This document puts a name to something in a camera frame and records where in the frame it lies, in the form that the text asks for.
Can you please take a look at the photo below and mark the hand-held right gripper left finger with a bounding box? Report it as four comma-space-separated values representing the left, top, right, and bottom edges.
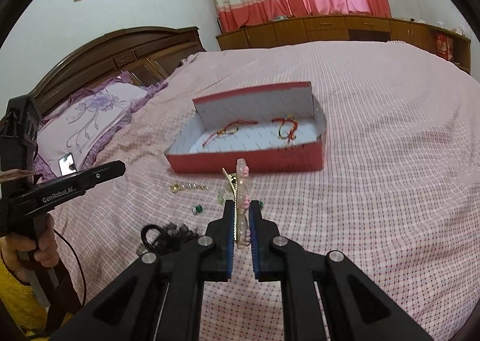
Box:
64, 199, 236, 341

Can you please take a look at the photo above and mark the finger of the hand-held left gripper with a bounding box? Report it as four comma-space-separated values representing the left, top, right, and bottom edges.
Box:
72, 160, 127, 194

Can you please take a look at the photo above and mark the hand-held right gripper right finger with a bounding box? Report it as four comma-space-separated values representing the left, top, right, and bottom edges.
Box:
249, 199, 432, 341

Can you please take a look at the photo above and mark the black lace hair accessory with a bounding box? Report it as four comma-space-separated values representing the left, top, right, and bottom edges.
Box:
140, 221, 200, 256

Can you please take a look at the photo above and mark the pink floral hair clip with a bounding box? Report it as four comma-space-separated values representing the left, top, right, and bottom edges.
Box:
221, 157, 253, 250

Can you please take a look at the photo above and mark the red cardboard box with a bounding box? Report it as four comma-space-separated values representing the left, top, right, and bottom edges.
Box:
164, 82, 328, 175

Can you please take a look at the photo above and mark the person's left forearm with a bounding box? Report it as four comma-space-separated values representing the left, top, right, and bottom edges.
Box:
0, 259, 50, 335

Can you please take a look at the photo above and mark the person's left hand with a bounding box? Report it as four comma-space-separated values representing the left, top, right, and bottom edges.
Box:
0, 214, 58, 282

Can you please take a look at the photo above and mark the smartphone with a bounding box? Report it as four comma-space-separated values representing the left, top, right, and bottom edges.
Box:
59, 152, 78, 176

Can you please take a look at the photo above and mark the purple floral pillow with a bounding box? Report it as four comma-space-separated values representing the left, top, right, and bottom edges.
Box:
32, 71, 169, 181

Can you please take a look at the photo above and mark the dark wooden headboard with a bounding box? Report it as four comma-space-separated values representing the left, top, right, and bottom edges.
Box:
32, 26, 208, 117

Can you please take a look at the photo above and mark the wooden cabinet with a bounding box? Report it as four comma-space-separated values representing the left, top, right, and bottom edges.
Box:
215, 15, 472, 74

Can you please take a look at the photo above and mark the red gift box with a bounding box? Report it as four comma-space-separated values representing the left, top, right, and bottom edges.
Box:
434, 33, 455, 61

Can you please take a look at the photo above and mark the black cable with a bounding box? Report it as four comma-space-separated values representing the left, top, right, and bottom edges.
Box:
52, 228, 88, 310

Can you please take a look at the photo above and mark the gold chain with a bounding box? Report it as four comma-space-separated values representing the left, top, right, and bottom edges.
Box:
169, 182, 210, 195

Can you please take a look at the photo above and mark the red string bracelet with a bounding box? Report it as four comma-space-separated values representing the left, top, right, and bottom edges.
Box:
202, 120, 259, 147

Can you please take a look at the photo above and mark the multicolour string bracelet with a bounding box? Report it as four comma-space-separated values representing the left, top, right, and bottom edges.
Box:
272, 114, 301, 145

